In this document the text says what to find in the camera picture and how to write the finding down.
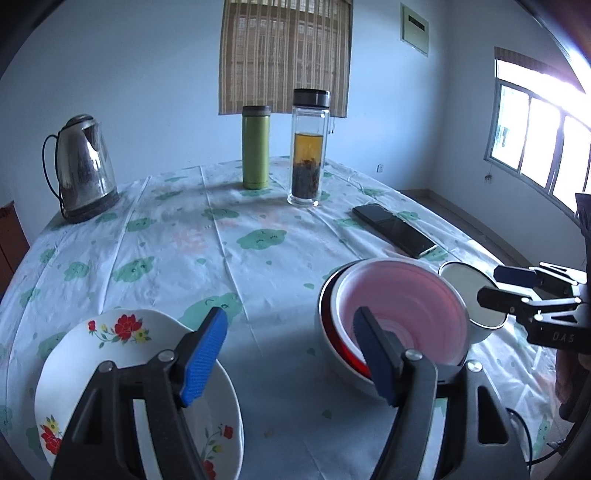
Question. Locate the bamboo window blind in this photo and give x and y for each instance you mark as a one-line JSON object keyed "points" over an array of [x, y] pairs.
{"points": [[286, 55]]}

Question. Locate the steel-lined white bowl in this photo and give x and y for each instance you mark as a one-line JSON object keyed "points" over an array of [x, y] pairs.
{"points": [[461, 286]]}

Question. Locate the window with metal frame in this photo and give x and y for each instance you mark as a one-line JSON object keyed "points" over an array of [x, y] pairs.
{"points": [[540, 134]]}

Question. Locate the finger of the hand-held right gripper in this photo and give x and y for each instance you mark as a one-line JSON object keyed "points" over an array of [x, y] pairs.
{"points": [[498, 299], [515, 275]]}

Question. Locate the brown wooden cabinet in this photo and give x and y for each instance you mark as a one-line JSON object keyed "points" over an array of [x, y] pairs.
{"points": [[11, 244]]}

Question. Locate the pink bowl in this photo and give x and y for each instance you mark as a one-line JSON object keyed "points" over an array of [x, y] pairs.
{"points": [[406, 295]]}

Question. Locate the wall panel box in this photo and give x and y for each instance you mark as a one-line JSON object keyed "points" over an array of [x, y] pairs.
{"points": [[414, 30]]}

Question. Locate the black kettle base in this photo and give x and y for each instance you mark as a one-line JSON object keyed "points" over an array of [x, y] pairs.
{"points": [[92, 210]]}

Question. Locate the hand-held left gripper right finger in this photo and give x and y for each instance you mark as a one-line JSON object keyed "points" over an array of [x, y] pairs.
{"points": [[369, 356]]}

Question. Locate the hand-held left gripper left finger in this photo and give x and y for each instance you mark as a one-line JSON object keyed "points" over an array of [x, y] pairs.
{"points": [[205, 356]]}

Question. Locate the glass tea bottle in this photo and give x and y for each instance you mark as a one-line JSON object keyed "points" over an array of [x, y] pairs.
{"points": [[307, 161]]}

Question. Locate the green thermos bottle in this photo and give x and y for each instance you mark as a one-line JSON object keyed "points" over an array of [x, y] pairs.
{"points": [[255, 147]]}

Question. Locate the white plate with red flowers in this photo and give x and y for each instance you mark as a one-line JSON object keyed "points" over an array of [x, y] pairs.
{"points": [[74, 355]]}

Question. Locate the black smartphone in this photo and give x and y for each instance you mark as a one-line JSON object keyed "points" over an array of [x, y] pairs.
{"points": [[392, 228]]}

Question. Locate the stainless steel electric kettle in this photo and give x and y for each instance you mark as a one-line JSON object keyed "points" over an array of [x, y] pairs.
{"points": [[83, 161]]}

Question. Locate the person's right forearm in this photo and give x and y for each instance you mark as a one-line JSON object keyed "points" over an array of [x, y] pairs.
{"points": [[572, 383]]}

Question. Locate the white tablecloth with green clouds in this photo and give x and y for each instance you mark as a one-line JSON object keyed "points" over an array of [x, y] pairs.
{"points": [[184, 258]]}

